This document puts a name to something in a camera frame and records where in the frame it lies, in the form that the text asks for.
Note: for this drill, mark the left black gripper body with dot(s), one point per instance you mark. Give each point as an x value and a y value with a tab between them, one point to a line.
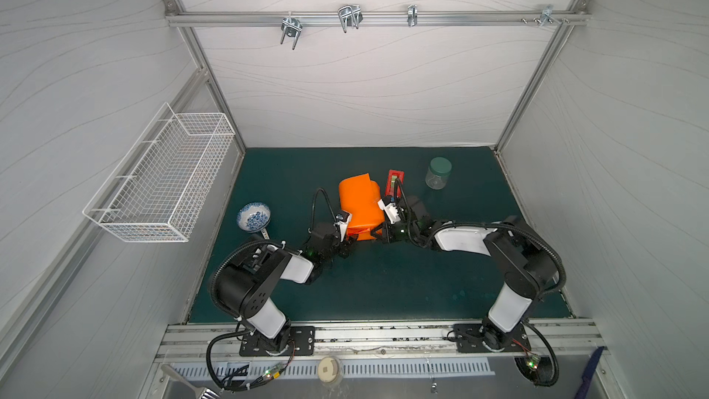
342	248

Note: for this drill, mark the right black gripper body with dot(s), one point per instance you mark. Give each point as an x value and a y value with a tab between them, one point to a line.
389	231

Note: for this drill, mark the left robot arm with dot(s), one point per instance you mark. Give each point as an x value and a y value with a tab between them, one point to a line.
243	284

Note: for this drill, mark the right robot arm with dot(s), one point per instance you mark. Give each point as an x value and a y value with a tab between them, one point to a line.
530	268

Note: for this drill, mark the green table mat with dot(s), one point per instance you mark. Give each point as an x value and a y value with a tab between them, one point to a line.
377	282

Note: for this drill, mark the red tape dispenser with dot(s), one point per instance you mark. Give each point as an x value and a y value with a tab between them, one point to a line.
394	182

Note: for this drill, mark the glass jar green lid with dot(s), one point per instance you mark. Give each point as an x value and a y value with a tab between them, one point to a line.
439	171

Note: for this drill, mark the blue white ceramic spoon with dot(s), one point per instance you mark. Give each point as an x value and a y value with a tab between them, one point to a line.
254	218

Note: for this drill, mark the round white puck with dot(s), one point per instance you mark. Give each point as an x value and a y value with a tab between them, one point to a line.
330	371

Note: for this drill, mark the small metal hook clamp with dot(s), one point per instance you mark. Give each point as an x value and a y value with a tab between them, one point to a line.
412	16

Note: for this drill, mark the metal U-bolt clamp middle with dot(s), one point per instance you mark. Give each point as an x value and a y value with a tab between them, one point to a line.
350	16

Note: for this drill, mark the metal u-bolt clamp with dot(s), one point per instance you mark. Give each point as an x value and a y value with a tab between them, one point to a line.
350	16
291	28

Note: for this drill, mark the metal U-bolt clamp left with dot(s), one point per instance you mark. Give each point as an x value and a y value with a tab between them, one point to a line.
291	28

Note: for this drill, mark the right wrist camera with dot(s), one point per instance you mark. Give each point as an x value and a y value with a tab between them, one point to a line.
390	210

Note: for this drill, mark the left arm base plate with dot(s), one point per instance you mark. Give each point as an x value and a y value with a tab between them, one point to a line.
291	340

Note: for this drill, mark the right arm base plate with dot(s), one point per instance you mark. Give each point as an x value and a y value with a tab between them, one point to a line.
471	338

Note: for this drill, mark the white slotted cable duct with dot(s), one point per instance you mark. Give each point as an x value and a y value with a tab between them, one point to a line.
380	368

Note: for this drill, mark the white wire basket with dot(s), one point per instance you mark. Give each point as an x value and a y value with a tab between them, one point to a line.
158	189

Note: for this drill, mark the blue handled tool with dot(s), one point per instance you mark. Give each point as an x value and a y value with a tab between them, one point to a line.
589	373

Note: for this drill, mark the metal bracket clamp right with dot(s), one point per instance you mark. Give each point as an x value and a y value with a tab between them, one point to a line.
546	18

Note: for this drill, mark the aluminium crossbar rail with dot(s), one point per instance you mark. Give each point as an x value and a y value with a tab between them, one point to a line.
370	18

